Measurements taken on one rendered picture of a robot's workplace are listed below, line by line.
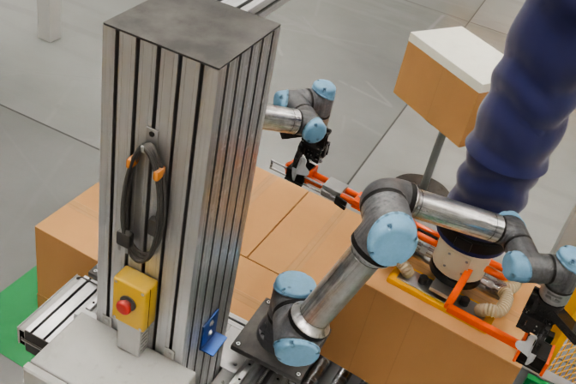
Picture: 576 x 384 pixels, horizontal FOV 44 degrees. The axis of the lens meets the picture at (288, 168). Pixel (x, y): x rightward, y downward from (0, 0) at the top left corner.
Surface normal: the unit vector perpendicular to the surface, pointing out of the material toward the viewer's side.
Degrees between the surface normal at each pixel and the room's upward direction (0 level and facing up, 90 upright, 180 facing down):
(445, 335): 90
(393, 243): 83
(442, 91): 90
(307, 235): 0
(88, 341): 0
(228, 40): 0
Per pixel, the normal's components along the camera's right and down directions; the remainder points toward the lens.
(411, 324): -0.51, 0.43
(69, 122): 0.17, -0.80
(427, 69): -0.85, 0.18
